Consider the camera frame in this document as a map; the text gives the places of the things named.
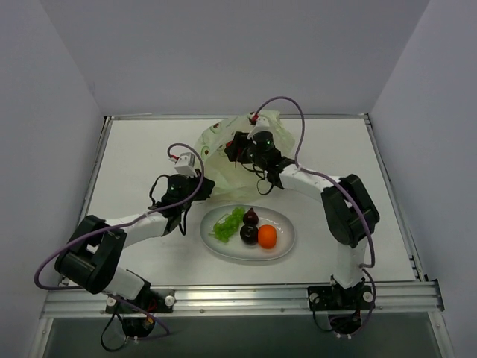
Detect dark purple fake fruit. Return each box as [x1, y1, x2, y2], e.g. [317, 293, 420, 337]
[243, 208, 259, 226]

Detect purple cable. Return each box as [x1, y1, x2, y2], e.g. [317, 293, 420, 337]
[250, 96, 376, 333]
[34, 143, 205, 340]

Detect green fake grapes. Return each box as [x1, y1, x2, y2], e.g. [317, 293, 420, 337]
[209, 207, 245, 243]

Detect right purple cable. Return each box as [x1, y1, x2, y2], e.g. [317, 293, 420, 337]
[250, 96, 376, 333]

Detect aluminium front rail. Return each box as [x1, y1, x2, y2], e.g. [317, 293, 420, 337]
[40, 281, 444, 318]

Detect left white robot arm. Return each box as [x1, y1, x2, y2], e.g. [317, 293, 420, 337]
[54, 172, 215, 313]

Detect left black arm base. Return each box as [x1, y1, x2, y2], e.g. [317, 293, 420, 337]
[107, 286, 176, 340]

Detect white oval plate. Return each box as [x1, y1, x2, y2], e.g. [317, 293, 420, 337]
[200, 205, 295, 261]

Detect orange fake fruit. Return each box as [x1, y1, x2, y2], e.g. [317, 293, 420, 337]
[258, 224, 277, 249]

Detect dark round fake fruit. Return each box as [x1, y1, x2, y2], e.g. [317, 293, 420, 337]
[239, 225, 259, 245]

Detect translucent plastic bag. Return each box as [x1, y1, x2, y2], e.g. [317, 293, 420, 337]
[195, 109, 295, 204]

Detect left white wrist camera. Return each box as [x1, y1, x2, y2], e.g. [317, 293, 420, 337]
[174, 152, 197, 178]

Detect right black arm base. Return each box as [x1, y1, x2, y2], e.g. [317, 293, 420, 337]
[307, 279, 376, 339]

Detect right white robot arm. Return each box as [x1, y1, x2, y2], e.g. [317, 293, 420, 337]
[224, 131, 380, 308]

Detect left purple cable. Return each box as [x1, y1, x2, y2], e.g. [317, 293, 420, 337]
[34, 143, 205, 340]

